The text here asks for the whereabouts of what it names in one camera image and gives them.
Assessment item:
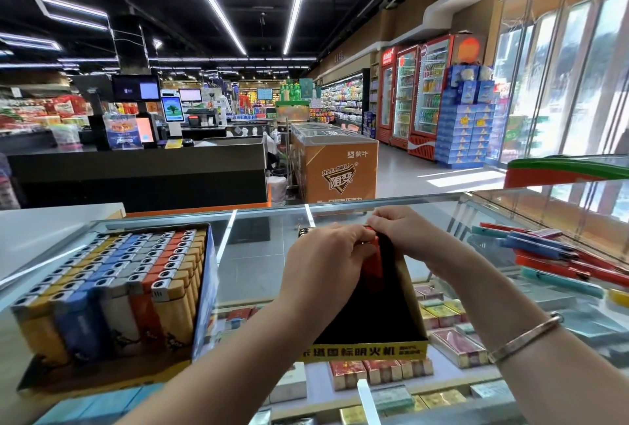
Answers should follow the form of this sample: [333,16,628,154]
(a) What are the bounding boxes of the person's left hand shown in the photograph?
[278,223,379,333]

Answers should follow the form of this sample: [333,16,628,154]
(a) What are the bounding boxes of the person's right hand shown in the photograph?
[366,205,458,278]

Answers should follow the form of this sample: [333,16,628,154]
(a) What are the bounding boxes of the red plain lighter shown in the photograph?
[362,233,385,278]

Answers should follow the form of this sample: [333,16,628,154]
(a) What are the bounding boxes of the black yellow display box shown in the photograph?
[299,233,430,362]

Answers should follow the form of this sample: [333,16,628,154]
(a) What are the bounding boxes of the pile of blue yellow lighters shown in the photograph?
[472,221,629,308]

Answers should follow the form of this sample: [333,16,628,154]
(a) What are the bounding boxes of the row of tan lighters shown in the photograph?
[149,229,210,347]

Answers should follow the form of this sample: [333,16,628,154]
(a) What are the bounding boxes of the row of red brown lighters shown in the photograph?
[128,231,193,347]

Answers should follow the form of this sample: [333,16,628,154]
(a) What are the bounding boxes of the row of grey white lighters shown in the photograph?
[96,233,173,354]

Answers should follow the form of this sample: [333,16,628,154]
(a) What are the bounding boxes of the blue yellow lighter display box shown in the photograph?
[10,226,219,392]

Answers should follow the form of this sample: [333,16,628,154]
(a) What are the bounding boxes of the row of blue lighters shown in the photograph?
[51,235,149,362]

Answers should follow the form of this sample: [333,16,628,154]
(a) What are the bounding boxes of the row of yellow lighters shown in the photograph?
[12,235,119,367]

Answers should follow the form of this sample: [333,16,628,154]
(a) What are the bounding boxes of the person's left forearm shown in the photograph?
[118,312,316,425]

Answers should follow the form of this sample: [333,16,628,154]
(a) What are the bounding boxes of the person's right forearm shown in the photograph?
[427,257,629,425]

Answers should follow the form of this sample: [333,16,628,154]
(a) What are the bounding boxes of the glass display case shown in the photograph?
[0,192,629,425]

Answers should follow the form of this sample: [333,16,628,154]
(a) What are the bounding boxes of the stack of blue cartons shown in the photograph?
[437,63,509,167]

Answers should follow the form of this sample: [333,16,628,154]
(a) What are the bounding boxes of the brown cardboard carton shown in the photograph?
[292,123,379,205]

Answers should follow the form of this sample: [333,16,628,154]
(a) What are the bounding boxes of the row of cigarette packs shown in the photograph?
[226,287,473,425]

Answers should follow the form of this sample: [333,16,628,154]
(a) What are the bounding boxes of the red drink fridge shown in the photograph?
[408,33,456,160]
[391,43,422,150]
[378,46,397,143]

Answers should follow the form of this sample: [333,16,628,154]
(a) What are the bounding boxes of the open refrigerated chiller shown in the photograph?
[321,70,372,133]

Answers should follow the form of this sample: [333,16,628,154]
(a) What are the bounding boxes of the red green container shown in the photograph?
[504,154,629,188]

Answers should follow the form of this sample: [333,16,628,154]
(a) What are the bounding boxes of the orange round sign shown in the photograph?
[452,33,485,64]

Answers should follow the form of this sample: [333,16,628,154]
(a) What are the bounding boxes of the black checkout counter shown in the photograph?
[8,139,269,213]

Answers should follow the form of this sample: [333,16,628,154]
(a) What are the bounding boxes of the glass entrance doors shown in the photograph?
[491,0,629,244]

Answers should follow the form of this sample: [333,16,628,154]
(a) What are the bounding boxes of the small checkout screen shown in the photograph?
[160,95,186,123]

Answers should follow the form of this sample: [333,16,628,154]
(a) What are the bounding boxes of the blue poster screen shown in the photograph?
[103,112,143,150]

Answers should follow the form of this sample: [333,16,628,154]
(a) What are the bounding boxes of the long ceiling light strip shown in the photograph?
[172,0,249,57]
[283,0,318,55]

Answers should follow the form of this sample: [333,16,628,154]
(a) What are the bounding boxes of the black checkout monitor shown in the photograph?
[111,76,161,103]

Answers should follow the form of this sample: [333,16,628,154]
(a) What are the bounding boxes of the rectangular ceiling light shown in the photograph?
[0,31,62,52]
[34,0,111,32]

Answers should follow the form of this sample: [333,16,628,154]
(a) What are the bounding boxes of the silver bracelet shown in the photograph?
[488,314,564,364]

